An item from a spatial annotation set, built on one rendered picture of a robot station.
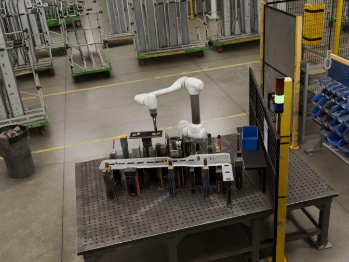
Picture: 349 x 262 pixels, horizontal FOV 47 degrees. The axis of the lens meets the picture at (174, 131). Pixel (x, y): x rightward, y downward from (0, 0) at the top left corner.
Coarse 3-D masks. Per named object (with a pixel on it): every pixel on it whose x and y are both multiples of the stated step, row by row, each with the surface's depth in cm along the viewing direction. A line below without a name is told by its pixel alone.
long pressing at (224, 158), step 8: (104, 160) 434; (112, 160) 433; (120, 160) 431; (128, 160) 430; (136, 160) 429; (144, 160) 427; (152, 160) 426; (160, 160) 424; (168, 160) 423; (176, 160) 422; (200, 160) 417; (208, 160) 416; (216, 160) 414; (224, 160) 413; (112, 168) 418; (120, 168) 417
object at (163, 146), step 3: (162, 144) 440; (165, 144) 440; (162, 147) 433; (165, 147) 433; (162, 150) 434; (165, 150) 434; (162, 153) 436; (165, 153) 435; (162, 156) 437; (165, 156) 437; (165, 171) 446; (165, 174) 448
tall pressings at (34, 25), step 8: (0, 0) 1195; (16, 0) 1159; (40, 0) 1198; (16, 8) 1166; (32, 8) 1203; (16, 16) 1178; (32, 16) 1206; (40, 16) 1211; (8, 24) 1174; (32, 24) 1214; (40, 24) 1226; (32, 32) 1226; (48, 32) 1236; (8, 40) 1193; (40, 40) 1238
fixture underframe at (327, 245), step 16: (288, 208) 396; (304, 208) 453; (320, 208) 409; (224, 224) 385; (240, 224) 439; (256, 224) 394; (320, 224) 420; (160, 240) 375; (176, 240) 382; (256, 240) 404; (272, 240) 412; (288, 240) 416; (320, 240) 426; (96, 256) 368; (176, 256) 388; (208, 256) 400; (224, 256) 404; (256, 256) 413
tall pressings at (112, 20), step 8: (112, 0) 1257; (120, 0) 1270; (112, 8) 1274; (120, 8) 1279; (128, 8) 1257; (112, 16) 1282; (120, 16) 1288; (112, 24) 1292; (120, 24) 1295; (144, 24) 1288; (112, 32) 1293
